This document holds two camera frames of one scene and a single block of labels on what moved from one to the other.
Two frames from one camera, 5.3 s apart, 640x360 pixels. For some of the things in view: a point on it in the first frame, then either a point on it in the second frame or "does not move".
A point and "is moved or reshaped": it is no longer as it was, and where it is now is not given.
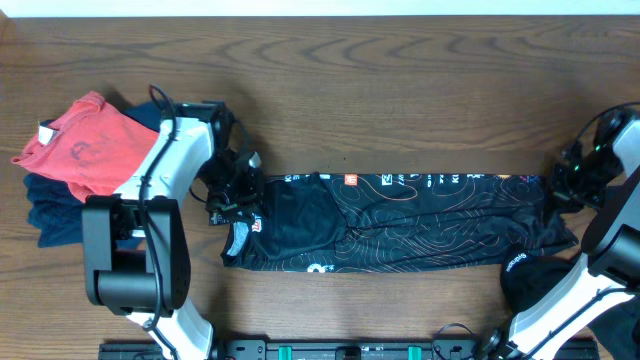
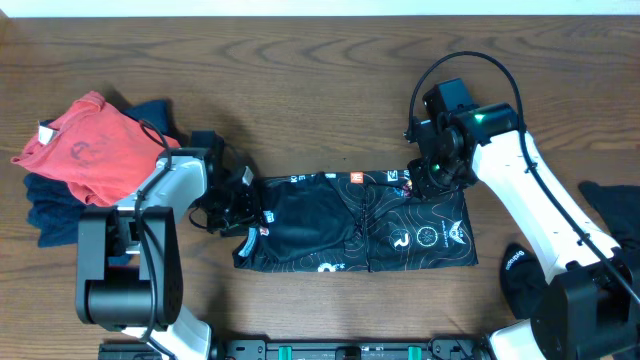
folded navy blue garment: x=55 y=211 does not move
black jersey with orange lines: x=396 y=222 is moved or reshaped
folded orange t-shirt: x=91 y=145 does not move
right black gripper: x=564 y=197 -> x=424 y=187
